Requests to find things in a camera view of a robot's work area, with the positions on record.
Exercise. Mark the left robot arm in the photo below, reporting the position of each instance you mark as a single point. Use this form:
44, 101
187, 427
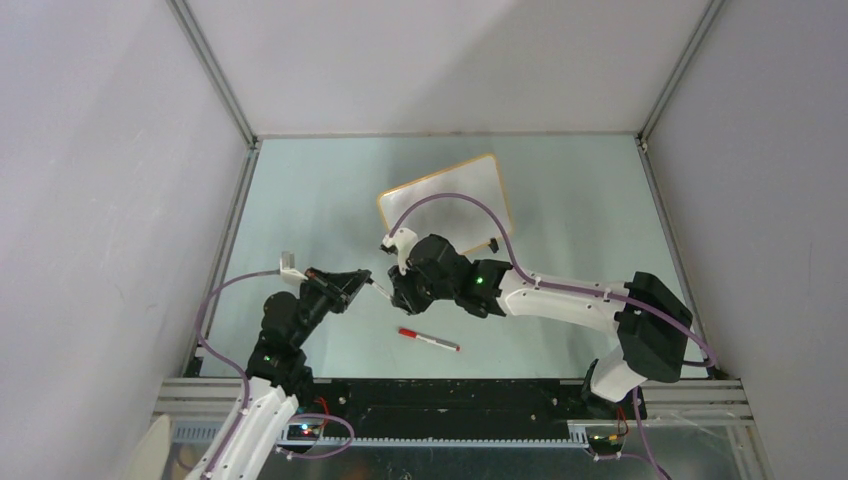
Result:
276, 379

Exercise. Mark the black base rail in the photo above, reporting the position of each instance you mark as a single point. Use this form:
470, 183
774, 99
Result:
462, 410

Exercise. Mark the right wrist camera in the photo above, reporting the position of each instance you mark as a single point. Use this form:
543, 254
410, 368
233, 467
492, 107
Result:
400, 243

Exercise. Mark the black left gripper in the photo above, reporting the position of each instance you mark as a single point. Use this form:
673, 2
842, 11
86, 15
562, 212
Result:
349, 281

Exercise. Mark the red whiteboard marker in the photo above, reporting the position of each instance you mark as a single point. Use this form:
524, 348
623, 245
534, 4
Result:
429, 339

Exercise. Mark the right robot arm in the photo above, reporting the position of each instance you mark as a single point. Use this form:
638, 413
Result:
649, 323

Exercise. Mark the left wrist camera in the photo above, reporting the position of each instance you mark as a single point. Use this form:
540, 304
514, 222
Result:
290, 265

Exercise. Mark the black whiteboard marker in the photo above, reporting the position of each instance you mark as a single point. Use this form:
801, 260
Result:
381, 290

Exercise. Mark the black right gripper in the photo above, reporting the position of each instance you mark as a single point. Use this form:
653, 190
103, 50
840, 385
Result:
404, 295

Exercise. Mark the white whiteboard yellow frame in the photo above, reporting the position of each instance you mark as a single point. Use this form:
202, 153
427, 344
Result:
466, 203

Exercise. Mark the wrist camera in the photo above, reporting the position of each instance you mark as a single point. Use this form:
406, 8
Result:
400, 243
290, 265

